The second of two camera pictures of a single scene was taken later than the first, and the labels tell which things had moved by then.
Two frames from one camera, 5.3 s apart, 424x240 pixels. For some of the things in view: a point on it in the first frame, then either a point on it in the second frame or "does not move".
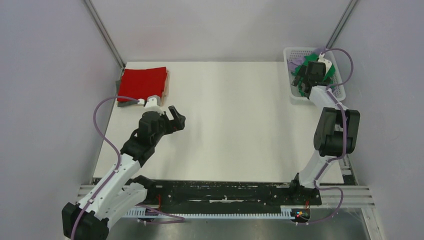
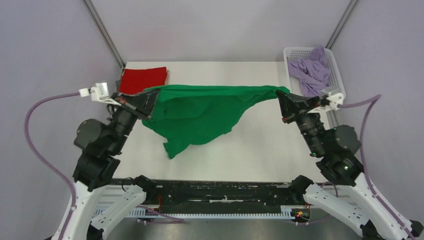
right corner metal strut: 348,13 does not move
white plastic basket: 290,53 does not move
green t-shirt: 329,76 to 187,115
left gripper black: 177,124 to 142,103
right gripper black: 296,81 to 291,105
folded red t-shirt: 138,83 does not move
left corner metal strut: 90,5 does not move
